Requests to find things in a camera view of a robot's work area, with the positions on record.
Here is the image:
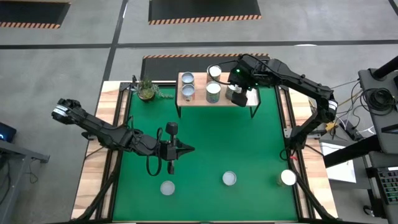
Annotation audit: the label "tall orange peaches can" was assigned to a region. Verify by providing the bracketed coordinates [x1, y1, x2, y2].
[206, 64, 223, 82]

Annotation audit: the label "tall blue cherries can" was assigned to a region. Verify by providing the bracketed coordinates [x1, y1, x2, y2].
[205, 80, 222, 104]

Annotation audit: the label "black floor mat striped edge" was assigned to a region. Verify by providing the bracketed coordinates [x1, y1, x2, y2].
[140, 52, 275, 82]
[0, 0, 72, 30]
[148, 0, 262, 26]

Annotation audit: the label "small salmon can pink stripe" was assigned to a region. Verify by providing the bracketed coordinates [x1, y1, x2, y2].
[160, 180, 176, 197]

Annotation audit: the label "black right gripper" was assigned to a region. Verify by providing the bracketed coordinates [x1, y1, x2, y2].
[226, 57, 265, 108]

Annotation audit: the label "grey metal stand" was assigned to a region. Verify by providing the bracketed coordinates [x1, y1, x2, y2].
[0, 139, 50, 224]

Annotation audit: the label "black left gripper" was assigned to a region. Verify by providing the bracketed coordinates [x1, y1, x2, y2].
[155, 123, 196, 175]

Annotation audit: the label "yellow cable connector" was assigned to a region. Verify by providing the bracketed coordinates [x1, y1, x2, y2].
[323, 120, 338, 133]

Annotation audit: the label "small yellow mushroom can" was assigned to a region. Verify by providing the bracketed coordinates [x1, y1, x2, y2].
[222, 170, 238, 187]

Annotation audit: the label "black stand beam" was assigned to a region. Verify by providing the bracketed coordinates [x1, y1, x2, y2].
[323, 133, 383, 169]

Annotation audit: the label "wooden shelf black metal legs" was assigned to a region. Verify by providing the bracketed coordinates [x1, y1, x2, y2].
[175, 70, 262, 119]

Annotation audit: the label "black power strip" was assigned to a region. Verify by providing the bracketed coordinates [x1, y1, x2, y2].
[340, 119, 361, 141]

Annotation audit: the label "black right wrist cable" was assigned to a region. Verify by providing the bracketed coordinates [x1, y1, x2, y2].
[206, 53, 249, 85]

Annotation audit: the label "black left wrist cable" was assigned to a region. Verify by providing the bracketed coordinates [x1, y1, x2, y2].
[146, 127, 164, 177]

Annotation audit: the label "black electronic device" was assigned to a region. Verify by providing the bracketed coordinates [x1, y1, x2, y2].
[0, 121, 18, 143]

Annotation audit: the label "coiled black cable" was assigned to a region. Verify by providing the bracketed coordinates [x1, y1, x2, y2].
[360, 87, 398, 116]

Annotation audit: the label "white paper sheet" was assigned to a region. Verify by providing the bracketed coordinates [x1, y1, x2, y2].
[320, 141, 358, 184]

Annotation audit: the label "small green label can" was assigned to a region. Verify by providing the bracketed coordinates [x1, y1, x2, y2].
[181, 71, 195, 85]

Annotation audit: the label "tall green pears can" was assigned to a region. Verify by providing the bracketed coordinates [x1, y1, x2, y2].
[277, 169, 297, 187]

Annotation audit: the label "small red white label can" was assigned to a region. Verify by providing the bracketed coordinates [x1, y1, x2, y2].
[181, 83, 196, 102]

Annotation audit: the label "green table mat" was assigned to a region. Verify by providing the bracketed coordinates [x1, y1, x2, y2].
[112, 85, 299, 222]

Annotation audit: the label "black round pole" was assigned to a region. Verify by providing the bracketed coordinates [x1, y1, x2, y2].
[371, 55, 398, 80]

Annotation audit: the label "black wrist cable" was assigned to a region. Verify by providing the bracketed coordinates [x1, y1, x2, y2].
[146, 127, 164, 177]
[206, 53, 249, 85]

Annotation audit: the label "tall grey label can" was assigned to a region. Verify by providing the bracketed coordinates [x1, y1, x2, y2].
[224, 83, 243, 101]

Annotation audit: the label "backlit computer keyboard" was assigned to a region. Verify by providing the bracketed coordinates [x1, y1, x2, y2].
[376, 166, 398, 206]

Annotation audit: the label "grey equipment cart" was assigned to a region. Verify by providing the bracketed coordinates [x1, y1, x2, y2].
[357, 67, 398, 156]

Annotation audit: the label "black metal rig frame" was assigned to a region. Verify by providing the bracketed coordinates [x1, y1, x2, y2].
[71, 81, 338, 224]

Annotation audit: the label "potted succulent plant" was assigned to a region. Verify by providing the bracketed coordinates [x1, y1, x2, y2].
[130, 74, 175, 103]

